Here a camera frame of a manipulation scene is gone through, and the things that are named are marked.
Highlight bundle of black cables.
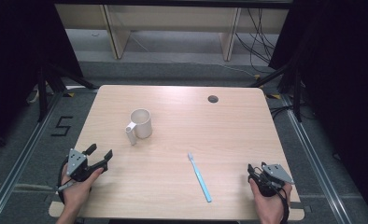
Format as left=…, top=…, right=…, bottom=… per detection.
left=234, top=7, right=280, bottom=75

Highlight black floor cables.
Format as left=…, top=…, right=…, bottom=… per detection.
left=268, top=103, right=318, bottom=121

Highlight wooden shelf unit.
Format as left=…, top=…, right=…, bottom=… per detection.
left=54, top=3, right=290, bottom=63

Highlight black metal stand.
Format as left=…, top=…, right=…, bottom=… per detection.
left=36, top=61, right=96, bottom=123
left=249, top=60, right=304, bottom=123

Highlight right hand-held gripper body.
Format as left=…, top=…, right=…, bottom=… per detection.
left=248, top=163, right=295, bottom=198

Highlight aluminium floor rail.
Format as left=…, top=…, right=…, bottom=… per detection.
left=279, top=92, right=353, bottom=224
left=0, top=92, right=66, bottom=224

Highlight white cup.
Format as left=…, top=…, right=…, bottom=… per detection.
left=124, top=107, right=153, bottom=147

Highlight silver cable plug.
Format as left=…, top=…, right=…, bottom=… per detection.
left=56, top=182, right=75, bottom=192

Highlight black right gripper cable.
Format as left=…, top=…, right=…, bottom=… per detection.
left=274, top=183, right=291, bottom=224

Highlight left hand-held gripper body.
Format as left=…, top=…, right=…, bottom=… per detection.
left=66, top=147, right=109, bottom=183

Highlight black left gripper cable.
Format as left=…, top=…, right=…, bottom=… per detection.
left=56, top=157, right=72, bottom=204

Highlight person's right hand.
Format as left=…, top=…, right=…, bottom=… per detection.
left=248, top=179, right=293, bottom=224

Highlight person's left hand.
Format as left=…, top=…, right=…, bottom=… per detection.
left=60, top=164, right=106, bottom=215

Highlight blue toothbrush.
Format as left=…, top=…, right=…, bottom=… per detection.
left=187, top=151, right=213, bottom=203

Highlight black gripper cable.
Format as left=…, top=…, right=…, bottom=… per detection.
left=56, top=157, right=72, bottom=204
left=274, top=183, right=291, bottom=224

